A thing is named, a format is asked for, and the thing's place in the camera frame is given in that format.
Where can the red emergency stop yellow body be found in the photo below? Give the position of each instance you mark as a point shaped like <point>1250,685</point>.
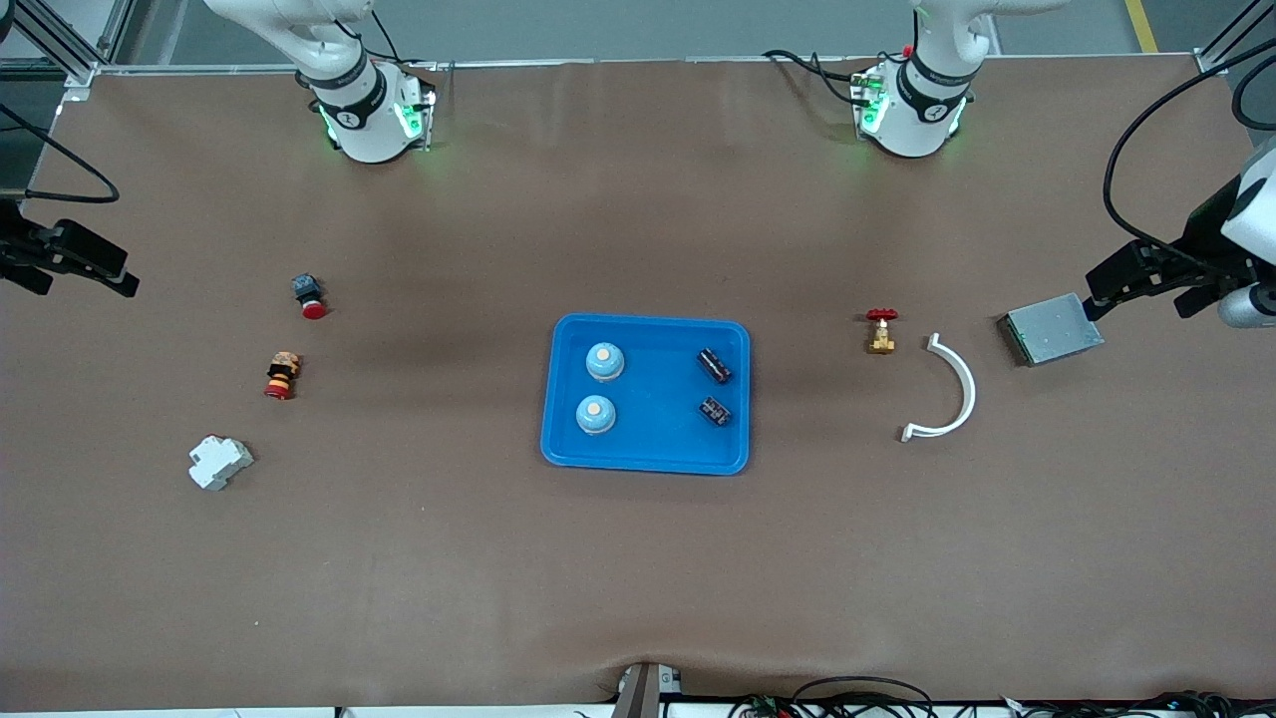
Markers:
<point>281,377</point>

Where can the metal table edge bracket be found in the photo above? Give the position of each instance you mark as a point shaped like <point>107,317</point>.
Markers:
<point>643,693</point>

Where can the aluminium frame profile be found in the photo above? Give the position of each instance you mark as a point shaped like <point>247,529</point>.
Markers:
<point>80,65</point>
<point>1211,62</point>

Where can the dark electrolytic capacitor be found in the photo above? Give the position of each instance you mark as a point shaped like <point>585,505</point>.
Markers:
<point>714,413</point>
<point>714,366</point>

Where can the white curved plastic piece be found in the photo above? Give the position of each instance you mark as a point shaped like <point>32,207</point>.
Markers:
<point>971,391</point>

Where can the white circuit breaker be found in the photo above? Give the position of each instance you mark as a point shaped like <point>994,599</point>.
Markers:
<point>219,464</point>

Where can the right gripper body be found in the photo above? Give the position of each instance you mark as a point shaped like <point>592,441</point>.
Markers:
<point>20,251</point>

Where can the red push button black body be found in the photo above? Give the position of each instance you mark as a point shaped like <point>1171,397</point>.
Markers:
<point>309,294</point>

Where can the blue plastic tray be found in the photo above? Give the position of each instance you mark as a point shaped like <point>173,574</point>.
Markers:
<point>648,439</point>

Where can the brown table mat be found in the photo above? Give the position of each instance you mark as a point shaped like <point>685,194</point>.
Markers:
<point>638,558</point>

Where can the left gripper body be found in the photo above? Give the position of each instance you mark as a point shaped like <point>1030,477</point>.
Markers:
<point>1203,239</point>

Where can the grey metal box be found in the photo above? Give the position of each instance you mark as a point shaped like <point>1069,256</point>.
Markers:
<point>1052,329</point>

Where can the blue dome bell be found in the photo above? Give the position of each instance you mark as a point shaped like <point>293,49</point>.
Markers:
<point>605,361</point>
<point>595,416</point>

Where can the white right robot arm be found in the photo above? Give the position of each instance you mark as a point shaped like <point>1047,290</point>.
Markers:
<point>364,120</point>

